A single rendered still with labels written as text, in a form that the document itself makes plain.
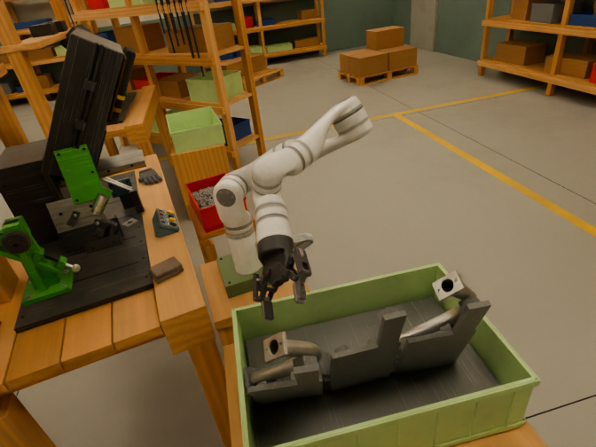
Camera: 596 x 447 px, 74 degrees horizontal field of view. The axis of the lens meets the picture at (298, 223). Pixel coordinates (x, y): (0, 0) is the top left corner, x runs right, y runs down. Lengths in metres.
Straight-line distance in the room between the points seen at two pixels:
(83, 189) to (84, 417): 1.19
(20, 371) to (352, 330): 0.93
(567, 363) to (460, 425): 1.44
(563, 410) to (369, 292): 1.26
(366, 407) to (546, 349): 1.53
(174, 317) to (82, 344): 0.27
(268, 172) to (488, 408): 0.68
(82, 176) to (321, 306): 1.04
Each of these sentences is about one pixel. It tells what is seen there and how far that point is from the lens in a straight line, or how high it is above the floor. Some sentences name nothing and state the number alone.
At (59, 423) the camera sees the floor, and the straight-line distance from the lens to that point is 2.46.
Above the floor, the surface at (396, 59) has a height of 0.31.
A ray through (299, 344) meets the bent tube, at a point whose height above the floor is 1.15.
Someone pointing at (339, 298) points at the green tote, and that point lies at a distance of 1.16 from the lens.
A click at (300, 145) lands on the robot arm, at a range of 0.95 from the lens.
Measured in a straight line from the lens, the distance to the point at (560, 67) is 6.42.
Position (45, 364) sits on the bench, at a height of 0.88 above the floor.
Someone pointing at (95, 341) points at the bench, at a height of 0.88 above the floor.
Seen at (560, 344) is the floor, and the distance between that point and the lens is 2.47.
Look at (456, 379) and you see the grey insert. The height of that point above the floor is 0.85.
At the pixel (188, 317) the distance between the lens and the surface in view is 1.28.
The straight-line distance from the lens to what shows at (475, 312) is 0.85.
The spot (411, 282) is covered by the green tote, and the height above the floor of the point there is 0.92.
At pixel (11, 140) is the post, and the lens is 2.51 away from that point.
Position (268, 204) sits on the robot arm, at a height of 1.32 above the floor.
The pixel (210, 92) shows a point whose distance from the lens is 4.27.
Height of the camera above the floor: 1.71
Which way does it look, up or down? 32 degrees down
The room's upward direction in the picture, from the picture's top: 8 degrees counter-clockwise
